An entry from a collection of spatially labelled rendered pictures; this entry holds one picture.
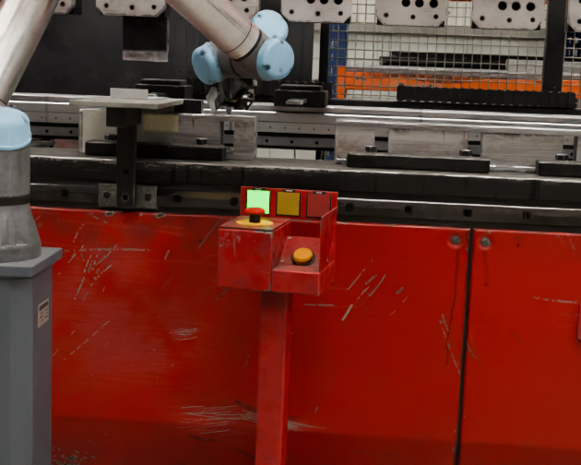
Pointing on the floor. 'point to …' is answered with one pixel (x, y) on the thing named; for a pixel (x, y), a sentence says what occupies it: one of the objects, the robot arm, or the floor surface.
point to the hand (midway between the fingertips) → (213, 99)
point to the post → (553, 46)
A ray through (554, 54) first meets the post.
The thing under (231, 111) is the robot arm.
